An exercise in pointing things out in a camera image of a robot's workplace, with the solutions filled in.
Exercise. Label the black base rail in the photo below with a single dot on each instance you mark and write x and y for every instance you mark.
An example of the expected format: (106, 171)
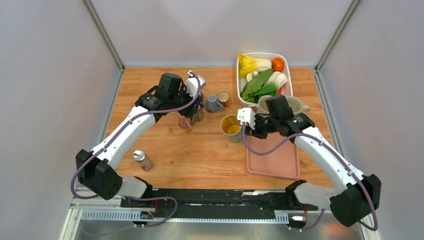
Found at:
(217, 203)

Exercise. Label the grey-blue dotted mug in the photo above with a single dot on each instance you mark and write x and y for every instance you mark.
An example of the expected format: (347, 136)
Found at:
(213, 105)

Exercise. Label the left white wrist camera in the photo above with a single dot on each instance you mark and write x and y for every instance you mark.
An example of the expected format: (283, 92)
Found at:
(192, 84)

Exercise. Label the yellow napa cabbage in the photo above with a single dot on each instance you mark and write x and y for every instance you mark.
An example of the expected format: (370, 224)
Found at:
(248, 64)

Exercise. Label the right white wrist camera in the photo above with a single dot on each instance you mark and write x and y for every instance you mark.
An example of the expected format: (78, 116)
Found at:
(246, 117)

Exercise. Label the small brown mug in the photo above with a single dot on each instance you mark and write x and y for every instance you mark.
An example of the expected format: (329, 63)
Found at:
(197, 116)

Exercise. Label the blue butterfly mug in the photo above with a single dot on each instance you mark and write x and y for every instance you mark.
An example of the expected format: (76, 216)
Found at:
(231, 128)

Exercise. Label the green leafy vegetable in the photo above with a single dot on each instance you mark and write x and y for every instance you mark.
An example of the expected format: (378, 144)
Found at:
(258, 86)

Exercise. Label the orange small mug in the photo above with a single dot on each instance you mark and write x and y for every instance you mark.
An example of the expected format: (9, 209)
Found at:
(224, 98)

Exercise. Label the white mushroom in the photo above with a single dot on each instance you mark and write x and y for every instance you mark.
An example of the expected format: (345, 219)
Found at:
(251, 75)

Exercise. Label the pink plastic tray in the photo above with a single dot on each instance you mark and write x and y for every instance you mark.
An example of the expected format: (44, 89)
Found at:
(281, 164)

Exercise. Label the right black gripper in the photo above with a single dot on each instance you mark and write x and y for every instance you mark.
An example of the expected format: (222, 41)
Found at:
(249, 131)

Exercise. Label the silver metal bottle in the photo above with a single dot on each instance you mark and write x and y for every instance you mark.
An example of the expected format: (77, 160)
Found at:
(143, 160)

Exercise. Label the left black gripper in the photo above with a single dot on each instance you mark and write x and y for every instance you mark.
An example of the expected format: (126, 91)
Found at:
(187, 112)

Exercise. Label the small pink dotted mug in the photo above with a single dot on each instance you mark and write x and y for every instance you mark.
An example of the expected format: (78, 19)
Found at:
(184, 122)

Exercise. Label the tall white floral mug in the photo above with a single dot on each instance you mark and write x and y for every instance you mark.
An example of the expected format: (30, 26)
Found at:
(297, 106)

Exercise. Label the white bok choy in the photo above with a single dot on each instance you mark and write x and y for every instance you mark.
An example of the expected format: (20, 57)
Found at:
(276, 80)

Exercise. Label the small orange pumpkin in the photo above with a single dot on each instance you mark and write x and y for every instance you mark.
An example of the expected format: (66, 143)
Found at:
(278, 64)

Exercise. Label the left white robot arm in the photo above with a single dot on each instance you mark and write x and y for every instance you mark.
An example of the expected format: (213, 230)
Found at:
(96, 168)

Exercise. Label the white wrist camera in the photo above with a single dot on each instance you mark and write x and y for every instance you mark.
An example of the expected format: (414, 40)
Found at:
(192, 84)
(246, 117)

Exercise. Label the white vegetable bin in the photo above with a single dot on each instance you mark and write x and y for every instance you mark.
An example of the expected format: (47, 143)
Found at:
(287, 89)

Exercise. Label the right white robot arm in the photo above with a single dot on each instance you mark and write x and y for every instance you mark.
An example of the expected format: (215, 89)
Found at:
(355, 196)

